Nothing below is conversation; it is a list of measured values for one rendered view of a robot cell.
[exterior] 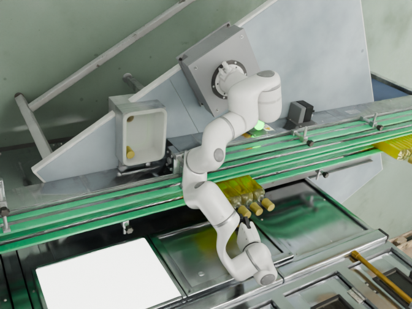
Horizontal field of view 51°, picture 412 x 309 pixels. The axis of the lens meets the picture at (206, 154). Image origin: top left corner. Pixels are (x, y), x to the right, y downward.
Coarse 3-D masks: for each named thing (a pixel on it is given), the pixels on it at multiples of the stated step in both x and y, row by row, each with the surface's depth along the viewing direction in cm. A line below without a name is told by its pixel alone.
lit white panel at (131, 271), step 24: (144, 240) 164; (72, 264) 150; (96, 264) 151; (120, 264) 152; (144, 264) 154; (48, 288) 140; (72, 288) 141; (96, 288) 142; (120, 288) 143; (144, 288) 144; (168, 288) 145
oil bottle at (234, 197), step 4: (224, 180) 179; (216, 184) 176; (220, 184) 176; (224, 184) 176; (228, 184) 177; (220, 188) 174; (224, 188) 174; (228, 188) 174; (232, 188) 174; (224, 192) 172; (228, 192) 172; (232, 192) 172; (236, 192) 172; (228, 196) 169; (232, 196) 169; (236, 196) 170; (240, 196) 171; (232, 200) 168; (236, 200) 168; (240, 200) 169; (232, 204) 168
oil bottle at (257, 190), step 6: (240, 180) 180; (246, 180) 180; (252, 180) 180; (246, 186) 177; (252, 186) 176; (258, 186) 176; (252, 192) 174; (258, 192) 174; (264, 192) 175; (258, 198) 174
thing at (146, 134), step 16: (144, 112) 156; (160, 112) 164; (128, 128) 165; (144, 128) 168; (160, 128) 167; (128, 144) 168; (144, 144) 172; (160, 144) 170; (128, 160) 166; (144, 160) 167
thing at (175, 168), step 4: (168, 148) 172; (172, 148) 171; (168, 152) 172; (172, 152) 169; (176, 152) 169; (168, 156) 173; (172, 156) 169; (168, 160) 172; (172, 160) 170; (168, 164) 174; (172, 164) 171; (176, 164) 171; (168, 168) 175; (172, 168) 171; (176, 168) 171; (172, 172) 172; (176, 172) 173
